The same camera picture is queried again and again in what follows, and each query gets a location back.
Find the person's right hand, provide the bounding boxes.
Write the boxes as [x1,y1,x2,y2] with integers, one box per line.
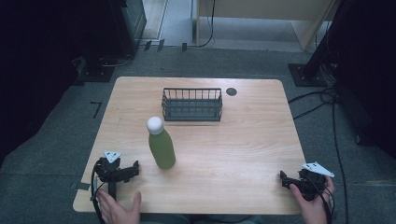
[289,175,337,224]

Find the light wooden furniture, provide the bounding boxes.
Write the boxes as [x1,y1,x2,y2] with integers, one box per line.
[195,0,341,52]

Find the person's left hand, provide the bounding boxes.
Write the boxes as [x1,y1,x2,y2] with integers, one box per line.
[96,189,143,224]

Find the green bottle with white cap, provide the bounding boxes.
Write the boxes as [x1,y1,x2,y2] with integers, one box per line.
[146,116,177,170]

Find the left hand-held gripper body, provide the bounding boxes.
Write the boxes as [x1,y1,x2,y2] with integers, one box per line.
[92,149,132,201]

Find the black stand with flat base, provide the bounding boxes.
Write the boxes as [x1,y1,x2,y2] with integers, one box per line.
[73,55,116,84]

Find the dark wire basket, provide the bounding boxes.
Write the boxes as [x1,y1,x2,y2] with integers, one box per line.
[161,87,224,122]

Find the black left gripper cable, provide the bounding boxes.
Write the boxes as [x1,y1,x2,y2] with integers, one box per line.
[91,163,106,224]

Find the black cabinet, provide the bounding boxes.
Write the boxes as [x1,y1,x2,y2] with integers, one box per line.
[107,0,148,61]

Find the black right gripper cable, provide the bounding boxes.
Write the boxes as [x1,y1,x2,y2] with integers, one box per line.
[306,175,336,224]

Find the black slanted stand with base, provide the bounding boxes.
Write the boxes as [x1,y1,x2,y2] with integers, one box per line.
[287,0,353,88]

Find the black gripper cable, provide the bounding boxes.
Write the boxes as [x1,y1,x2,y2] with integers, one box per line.
[306,175,336,224]
[91,163,106,224]

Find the black hanging cable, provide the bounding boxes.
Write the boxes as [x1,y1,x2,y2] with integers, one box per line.
[197,0,217,49]

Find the long black floor cable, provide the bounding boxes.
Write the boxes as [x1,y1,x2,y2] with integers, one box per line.
[330,92,350,224]

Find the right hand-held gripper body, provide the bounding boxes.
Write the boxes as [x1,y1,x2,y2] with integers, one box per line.
[290,161,336,202]

